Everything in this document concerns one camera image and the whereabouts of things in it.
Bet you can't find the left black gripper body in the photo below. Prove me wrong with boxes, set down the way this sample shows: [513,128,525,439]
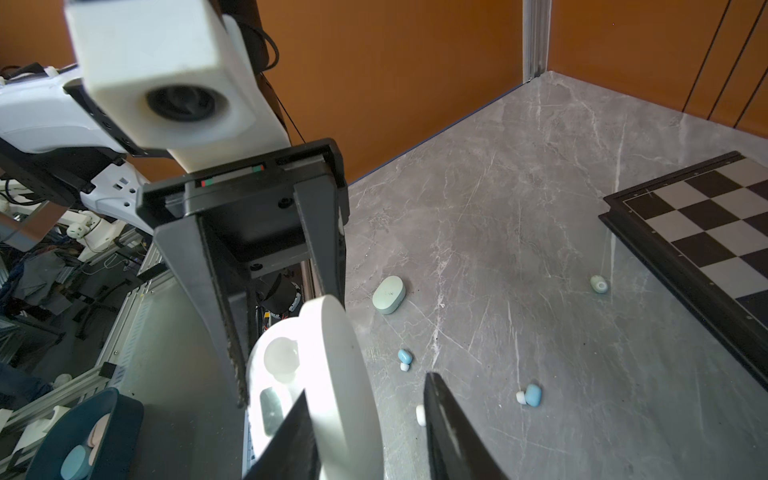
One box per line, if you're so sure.
[136,138,350,279]

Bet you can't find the blue earbud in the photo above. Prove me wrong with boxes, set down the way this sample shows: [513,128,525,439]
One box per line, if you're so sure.
[515,383,543,407]
[397,349,413,372]

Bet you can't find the white earbud charging case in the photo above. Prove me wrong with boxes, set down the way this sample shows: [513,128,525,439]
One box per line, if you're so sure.
[247,295,384,479]

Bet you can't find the teal round container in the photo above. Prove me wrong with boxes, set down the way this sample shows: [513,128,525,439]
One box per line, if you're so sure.
[26,388,144,479]

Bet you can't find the green earbud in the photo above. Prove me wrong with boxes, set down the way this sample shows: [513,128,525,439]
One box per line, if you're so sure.
[589,275,609,294]

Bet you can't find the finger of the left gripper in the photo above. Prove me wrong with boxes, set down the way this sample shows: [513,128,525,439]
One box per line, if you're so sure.
[294,175,346,306]
[154,216,249,408]

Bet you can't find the black and silver chessboard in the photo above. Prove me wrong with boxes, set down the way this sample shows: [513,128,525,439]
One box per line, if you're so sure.
[599,151,767,385]

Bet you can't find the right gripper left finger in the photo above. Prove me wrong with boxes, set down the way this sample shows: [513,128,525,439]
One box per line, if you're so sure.
[243,393,321,480]

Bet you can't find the green earbud charging case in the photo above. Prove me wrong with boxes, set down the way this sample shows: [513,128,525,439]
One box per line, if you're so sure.
[372,275,406,315]

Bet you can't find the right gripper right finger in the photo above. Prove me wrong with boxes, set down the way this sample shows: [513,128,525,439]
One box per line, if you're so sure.
[423,372,507,479]

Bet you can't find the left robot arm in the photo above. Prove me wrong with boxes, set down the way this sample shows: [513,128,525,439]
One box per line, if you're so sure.
[1,61,349,404]

